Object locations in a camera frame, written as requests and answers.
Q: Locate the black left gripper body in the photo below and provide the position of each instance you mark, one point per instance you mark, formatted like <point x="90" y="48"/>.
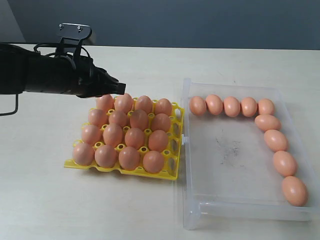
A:
<point x="60" y="75"/>

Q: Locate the yellow plastic egg tray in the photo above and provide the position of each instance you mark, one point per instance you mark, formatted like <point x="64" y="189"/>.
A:
<point x="171" y="153"/>

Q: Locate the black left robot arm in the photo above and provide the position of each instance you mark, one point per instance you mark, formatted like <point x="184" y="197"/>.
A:
<point x="22" y="70"/>

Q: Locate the clear plastic container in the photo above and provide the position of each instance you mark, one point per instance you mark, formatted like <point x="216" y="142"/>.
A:
<point x="226" y="169"/>

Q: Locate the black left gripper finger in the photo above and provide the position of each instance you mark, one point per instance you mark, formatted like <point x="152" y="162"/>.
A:
<point x="117" y="88"/>

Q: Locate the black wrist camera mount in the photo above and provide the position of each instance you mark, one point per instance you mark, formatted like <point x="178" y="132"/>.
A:
<point x="73" y="37"/>

